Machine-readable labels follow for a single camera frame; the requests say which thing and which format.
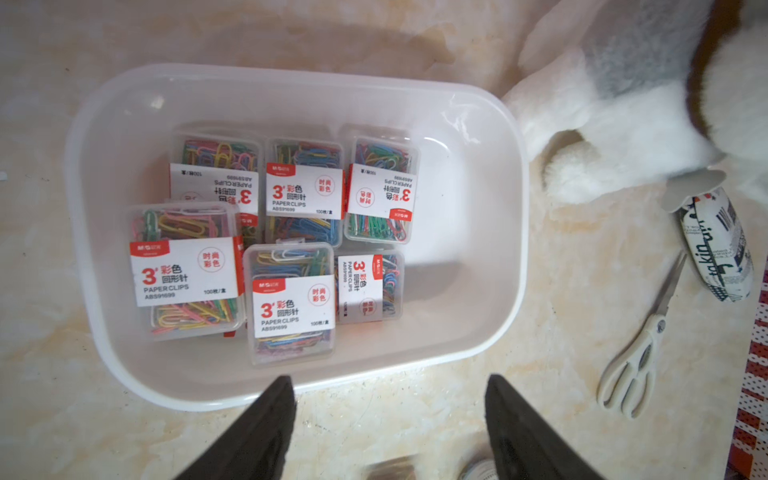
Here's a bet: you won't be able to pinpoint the paper clip box front left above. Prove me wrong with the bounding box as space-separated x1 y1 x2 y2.
126 201 246 341

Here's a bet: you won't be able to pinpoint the paper clip box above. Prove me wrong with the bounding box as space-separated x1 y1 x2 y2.
335 250 405 324
169 129 265 246
243 242 336 367
265 138 344 248
344 136 419 245
126 201 246 341

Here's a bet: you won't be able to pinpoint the white handled scissors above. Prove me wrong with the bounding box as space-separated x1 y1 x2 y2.
596 251 687 420

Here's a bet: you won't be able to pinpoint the paper clip box back right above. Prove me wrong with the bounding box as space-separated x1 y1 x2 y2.
344 136 419 245

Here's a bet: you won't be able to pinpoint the paper clip box front right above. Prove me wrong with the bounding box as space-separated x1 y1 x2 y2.
335 250 405 324

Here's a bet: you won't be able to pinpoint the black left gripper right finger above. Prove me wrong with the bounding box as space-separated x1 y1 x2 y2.
485 374 602 480

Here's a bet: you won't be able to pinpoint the paper clip box back left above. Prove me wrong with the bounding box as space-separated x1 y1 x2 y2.
169 129 265 246

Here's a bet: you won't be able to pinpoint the white plastic storage box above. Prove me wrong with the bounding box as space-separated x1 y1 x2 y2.
63 64 529 411

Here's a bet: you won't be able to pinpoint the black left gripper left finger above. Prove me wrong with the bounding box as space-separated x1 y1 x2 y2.
177 375 297 479

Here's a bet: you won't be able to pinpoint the round clear paper clip jar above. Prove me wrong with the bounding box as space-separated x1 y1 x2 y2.
458 458 499 480

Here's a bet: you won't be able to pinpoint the paper clip box front middle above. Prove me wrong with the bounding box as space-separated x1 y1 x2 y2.
243 242 336 367

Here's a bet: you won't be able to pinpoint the paper clip box back middle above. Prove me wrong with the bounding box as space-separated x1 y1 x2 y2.
265 138 344 248

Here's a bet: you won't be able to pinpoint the grey white husky plush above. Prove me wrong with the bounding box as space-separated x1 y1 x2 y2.
503 1 767 204

